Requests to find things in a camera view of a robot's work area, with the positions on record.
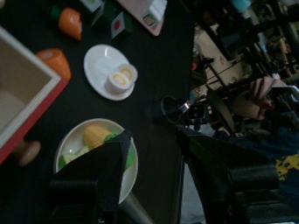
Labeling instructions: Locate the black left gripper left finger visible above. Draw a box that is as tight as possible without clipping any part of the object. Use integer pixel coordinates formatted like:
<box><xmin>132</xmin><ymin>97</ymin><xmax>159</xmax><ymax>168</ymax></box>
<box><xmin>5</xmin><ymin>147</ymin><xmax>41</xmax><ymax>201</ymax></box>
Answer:
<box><xmin>51</xmin><ymin>129</ymin><xmax>133</xmax><ymax>215</ymax></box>

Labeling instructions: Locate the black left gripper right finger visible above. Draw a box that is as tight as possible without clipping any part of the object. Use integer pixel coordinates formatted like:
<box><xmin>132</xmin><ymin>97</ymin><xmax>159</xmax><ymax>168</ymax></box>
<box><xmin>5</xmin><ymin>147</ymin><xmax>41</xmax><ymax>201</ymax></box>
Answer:
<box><xmin>174</xmin><ymin>125</ymin><xmax>282</xmax><ymax>224</ymax></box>

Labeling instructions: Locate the orange carrot bottom piece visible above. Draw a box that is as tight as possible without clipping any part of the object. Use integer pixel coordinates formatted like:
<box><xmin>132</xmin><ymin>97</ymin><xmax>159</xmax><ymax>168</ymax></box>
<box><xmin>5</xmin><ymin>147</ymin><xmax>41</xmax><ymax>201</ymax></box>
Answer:
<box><xmin>35</xmin><ymin>47</ymin><xmax>72</xmax><ymax>82</ymax></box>

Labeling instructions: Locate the orange carrot top green stem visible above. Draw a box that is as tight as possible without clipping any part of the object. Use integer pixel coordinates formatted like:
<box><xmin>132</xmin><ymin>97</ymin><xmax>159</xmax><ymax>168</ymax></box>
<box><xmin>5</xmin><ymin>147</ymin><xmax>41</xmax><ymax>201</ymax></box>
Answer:
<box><xmin>51</xmin><ymin>5</ymin><xmax>84</xmax><ymax>42</ymax></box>

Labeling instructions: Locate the green toy lettuce leaf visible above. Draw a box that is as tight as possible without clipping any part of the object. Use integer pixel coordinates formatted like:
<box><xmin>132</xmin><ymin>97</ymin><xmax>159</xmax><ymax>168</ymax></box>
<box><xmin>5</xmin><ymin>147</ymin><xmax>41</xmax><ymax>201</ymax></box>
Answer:
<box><xmin>57</xmin><ymin>132</ymin><xmax>137</xmax><ymax>171</ymax></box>

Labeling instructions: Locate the yellow toy corn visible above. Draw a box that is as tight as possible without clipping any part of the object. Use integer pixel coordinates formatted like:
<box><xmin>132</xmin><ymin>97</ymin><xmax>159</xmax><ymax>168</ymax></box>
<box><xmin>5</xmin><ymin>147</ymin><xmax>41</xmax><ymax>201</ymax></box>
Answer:
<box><xmin>81</xmin><ymin>125</ymin><xmax>115</xmax><ymax>151</ymax></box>

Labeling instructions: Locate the round wooden knob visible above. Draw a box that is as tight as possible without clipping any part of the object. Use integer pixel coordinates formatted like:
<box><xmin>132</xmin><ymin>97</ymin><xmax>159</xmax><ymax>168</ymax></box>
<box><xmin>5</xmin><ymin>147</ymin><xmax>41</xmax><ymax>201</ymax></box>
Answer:
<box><xmin>11</xmin><ymin>139</ymin><xmax>43</xmax><ymax>167</ymax></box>

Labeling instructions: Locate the person in blue shirt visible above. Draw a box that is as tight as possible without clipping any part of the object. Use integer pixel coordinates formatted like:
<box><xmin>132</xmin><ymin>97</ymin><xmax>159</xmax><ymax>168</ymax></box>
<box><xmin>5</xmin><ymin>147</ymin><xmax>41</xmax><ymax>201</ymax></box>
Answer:
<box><xmin>228</xmin><ymin>75</ymin><xmax>299</xmax><ymax>205</ymax></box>

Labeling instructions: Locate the toy boiled egg half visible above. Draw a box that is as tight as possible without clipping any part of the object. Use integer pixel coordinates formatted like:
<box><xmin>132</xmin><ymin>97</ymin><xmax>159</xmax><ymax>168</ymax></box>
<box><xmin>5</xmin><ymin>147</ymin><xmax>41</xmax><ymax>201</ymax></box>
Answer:
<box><xmin>104</xmin><ymin>72</ymin><xmax>132</xmax><ymax>95</ymax></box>
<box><xmin>116</xmin><ymin>62</ymin><xmax>139</xmax><ymax>84</ymax></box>

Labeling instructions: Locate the red wooden box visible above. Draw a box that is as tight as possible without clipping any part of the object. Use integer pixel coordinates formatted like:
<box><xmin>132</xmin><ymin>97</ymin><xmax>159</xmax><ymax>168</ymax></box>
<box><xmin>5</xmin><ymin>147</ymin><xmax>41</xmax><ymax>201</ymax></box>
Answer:
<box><xmin>0</xmin><ymin>25</ymin><xmax>71</xmax><ymax>165</ymax></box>

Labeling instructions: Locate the white flat plate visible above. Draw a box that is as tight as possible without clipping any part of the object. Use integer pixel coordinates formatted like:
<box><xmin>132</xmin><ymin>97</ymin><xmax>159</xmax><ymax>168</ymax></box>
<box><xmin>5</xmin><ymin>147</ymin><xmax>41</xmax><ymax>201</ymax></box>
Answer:
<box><xmin>83</xmin><ymin>43</ymin><xmax>139</xmax><ymax>102</ymax></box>

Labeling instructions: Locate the beige desk in background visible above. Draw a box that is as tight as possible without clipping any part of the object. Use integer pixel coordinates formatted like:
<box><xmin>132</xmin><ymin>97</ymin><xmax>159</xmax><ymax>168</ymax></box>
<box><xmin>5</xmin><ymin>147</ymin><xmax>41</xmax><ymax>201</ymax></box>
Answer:
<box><xmin>192</xmin><ymin>27</ymin><xmax>250</xmax><ymax>88</ymax></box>

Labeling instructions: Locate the cork cube red dot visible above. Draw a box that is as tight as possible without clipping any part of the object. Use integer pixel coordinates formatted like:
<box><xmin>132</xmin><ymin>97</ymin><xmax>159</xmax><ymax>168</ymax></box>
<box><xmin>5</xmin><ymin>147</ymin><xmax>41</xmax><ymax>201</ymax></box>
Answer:
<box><xmin>109</xmin><ymin>11</ymin><xmax>133</xmax><ymax>40</ymax></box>

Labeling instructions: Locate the cube with green circle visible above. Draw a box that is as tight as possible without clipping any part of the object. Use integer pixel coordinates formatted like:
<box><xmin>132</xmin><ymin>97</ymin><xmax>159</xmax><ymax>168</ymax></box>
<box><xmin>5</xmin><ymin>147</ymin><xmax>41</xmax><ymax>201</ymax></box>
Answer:
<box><xmin>141</xmin><ymin>12</ymin><xmax>159</xmax><ymax>27</ymax></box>

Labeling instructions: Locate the wooden cutting board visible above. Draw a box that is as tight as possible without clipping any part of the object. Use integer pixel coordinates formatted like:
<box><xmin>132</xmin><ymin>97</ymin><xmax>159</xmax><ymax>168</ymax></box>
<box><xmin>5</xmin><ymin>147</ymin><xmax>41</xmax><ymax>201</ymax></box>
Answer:
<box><xmin>116</xmin><ymin>0</ymin><xmax>170</xmax><ymax>37</ymax></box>

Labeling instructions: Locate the cube with green face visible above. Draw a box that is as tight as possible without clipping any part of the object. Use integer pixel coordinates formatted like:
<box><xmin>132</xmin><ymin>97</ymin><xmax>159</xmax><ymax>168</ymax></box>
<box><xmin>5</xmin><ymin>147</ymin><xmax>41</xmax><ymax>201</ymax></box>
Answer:
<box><xmin>79</xmin><ymin>0</ymin><xmax>105</xmax><ymax>13</ymax></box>

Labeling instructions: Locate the small black table camera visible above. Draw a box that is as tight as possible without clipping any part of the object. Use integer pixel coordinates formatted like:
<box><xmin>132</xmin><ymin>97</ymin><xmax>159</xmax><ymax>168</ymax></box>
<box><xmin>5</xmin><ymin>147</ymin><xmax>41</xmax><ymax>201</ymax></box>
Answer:
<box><xmin>186</xmin><ymin>101</ymin><xmax>210</xmax><ymax>130</ymax></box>

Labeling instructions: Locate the shiny metal pot with handle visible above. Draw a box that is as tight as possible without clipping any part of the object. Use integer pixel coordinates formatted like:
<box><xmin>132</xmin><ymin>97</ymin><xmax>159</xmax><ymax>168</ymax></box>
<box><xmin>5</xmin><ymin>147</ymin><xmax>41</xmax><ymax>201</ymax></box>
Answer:
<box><xmin>149</xmin><ymin>94</ymin><xmax>192</xmax><ymax>125</ymax></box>

